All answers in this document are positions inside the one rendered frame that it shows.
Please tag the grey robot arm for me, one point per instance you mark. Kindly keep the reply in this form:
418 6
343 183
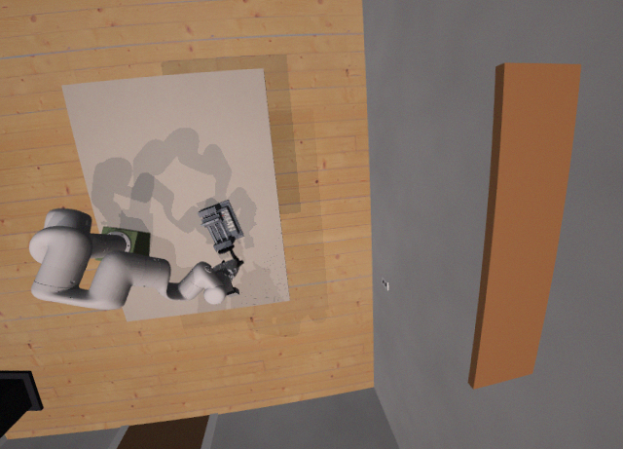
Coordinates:
64 253

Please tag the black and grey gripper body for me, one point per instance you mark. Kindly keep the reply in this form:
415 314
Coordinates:
230 266

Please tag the grey metal bench vise with handwheel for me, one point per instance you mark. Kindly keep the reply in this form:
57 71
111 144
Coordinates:
230 223

